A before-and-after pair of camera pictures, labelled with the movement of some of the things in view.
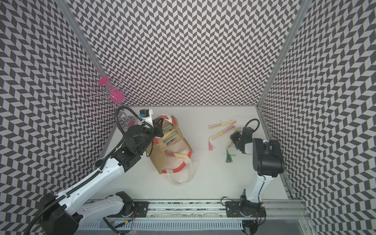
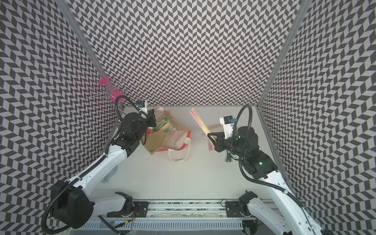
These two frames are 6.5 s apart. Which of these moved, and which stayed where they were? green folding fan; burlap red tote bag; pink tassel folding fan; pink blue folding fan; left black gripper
Moved: pink blue folding fan; left black gripper; burlap red tote bag
Stayed: pink tassel folding fan; green folding fan
